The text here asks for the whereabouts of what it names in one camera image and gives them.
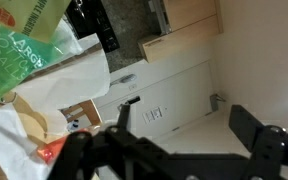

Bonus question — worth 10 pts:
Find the small wooden wall cabinet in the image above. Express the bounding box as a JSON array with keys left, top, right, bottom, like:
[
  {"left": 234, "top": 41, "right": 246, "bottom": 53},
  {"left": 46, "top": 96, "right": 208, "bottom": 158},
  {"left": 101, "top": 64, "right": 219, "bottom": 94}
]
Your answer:
[{"left": 136, "top": 0, "right": 224, "bottom": 64}]

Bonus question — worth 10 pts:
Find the white blue sneaker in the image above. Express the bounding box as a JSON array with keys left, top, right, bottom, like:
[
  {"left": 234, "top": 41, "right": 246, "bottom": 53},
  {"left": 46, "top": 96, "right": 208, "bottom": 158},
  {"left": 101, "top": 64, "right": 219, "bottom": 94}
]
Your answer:
[{"left": 65, "top": 119, "right": 81, "bottom": 133}]

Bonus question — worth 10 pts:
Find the black door lock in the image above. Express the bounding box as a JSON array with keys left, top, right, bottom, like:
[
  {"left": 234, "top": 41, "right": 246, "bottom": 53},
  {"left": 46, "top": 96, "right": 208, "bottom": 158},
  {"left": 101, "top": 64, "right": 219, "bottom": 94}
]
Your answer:
[{"left": 126, "top": 95, "right": 142, "bottom": 105}]

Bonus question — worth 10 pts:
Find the black kitchen stove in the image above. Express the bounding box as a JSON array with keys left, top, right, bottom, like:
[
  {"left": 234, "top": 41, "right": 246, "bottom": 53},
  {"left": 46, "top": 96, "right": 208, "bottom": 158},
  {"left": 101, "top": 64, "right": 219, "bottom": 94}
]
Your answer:
[{"left": 65, "top": 0, "right": 121, "bottom": 54}]

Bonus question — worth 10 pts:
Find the white door notice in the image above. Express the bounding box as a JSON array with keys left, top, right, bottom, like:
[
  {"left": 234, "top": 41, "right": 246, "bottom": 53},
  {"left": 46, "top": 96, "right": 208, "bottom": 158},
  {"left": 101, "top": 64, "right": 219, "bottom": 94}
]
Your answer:
[{"left": 141, "top": 105, "right": 169, "bottom": 125}]

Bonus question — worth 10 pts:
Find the metal door stopper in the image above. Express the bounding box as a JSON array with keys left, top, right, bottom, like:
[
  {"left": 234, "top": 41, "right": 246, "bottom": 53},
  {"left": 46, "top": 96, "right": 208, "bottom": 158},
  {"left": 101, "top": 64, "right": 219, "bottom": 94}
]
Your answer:
[{"left": 209, "top": 93, "right": 227, "bottom": 112}]

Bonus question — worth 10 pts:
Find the white door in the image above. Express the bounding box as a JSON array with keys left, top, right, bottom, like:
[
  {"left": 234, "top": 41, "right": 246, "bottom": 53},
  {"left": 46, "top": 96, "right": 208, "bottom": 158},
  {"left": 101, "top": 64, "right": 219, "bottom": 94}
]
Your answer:
[{"left": 93, "top": 59, "right": 219, "bottom": 142}]

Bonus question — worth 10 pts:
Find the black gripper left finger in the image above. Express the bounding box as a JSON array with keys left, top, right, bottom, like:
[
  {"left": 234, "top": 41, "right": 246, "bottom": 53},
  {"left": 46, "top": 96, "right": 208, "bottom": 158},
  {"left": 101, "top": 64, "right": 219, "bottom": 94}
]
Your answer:
[{"left": 47, "top": 104, "right": 142, "bottom": 180}]

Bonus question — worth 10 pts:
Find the wooden slat-back chair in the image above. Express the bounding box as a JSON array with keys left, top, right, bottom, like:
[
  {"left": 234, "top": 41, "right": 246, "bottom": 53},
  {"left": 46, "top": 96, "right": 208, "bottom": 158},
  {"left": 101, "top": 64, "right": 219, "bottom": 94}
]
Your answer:
[{"left": 60, "top": 98, "right": 104, "bottom": 128}]

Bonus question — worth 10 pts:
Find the steel range hood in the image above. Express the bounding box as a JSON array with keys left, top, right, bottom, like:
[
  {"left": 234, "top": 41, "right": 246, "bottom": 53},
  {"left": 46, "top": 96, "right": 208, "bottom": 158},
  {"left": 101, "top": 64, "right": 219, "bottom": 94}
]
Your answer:
[{"left": 146, "top": 0, "right": 172, "bottom": 37}]

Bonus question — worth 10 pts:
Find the yellow-green snack bag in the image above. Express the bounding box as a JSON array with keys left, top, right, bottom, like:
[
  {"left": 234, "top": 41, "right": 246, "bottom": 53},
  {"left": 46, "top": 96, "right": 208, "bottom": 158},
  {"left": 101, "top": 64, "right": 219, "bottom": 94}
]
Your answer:
[{"left": 0, "top": 0, "right": 72, "bottom": 43}]

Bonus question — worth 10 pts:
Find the orange spray bottle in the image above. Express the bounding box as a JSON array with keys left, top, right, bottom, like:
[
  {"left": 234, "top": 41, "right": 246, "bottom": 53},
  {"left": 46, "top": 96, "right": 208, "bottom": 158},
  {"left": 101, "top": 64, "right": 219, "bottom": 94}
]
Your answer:
[{"left": 36, "top": 133, "right": 72, "bottom": 165}]

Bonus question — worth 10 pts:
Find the green cotton balls bag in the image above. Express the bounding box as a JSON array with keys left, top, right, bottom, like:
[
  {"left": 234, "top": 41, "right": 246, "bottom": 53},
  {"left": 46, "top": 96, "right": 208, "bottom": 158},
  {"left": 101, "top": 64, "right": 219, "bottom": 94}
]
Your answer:
[{"left": 0, "top": 19, "right": 85, "bottom": 112}]

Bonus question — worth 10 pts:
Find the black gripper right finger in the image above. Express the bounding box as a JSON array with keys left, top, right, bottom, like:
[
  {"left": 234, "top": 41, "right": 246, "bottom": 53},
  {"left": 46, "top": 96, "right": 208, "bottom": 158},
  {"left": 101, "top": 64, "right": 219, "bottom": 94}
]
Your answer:
[{"left": 228, "top": 104, "right": 288, "bottom": 180}]

